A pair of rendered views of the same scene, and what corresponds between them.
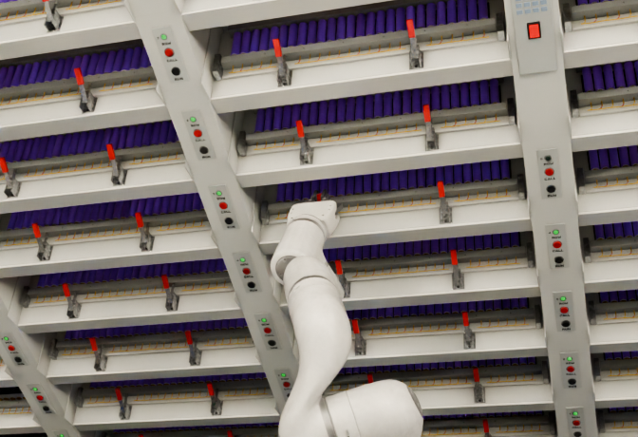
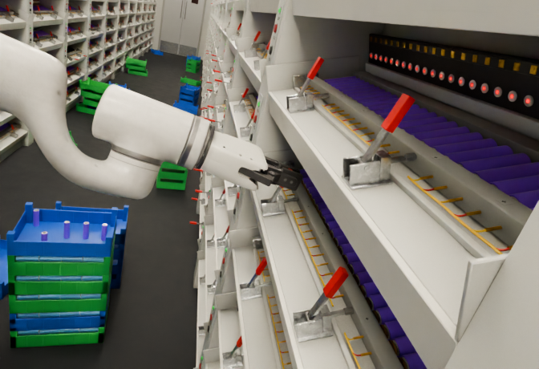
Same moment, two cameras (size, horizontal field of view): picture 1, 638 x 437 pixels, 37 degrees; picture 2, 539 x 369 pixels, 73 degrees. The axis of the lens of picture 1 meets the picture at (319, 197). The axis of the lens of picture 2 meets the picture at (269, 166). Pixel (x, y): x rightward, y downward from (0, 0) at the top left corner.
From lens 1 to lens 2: 1.75 m
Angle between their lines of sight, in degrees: 53
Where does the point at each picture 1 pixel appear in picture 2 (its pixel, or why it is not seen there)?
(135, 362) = (221, 217)
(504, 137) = (455, 289)
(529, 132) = (504, 334)
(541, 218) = not seen: outside the picture
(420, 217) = (303, 293)
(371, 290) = (253, 319)
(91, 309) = not seen: hidden behind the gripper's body
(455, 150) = (358, 209)
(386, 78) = not seen: outside the picture
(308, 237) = (151, 111)
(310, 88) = not seen: outside the picture
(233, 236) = not seen: hidden behind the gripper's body
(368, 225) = (280, 243)
